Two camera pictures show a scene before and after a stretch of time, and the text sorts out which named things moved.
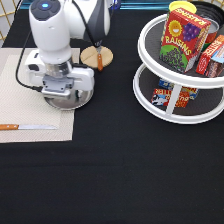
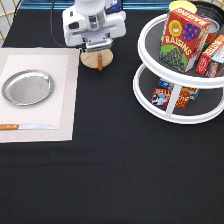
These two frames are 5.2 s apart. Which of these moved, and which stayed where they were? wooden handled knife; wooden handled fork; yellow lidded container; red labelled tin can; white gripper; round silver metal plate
Moved: white gripper; round silver metal plate
Stayed: red labelled tin can; wooden handled fork; wooden handled knife; yellow lidded container
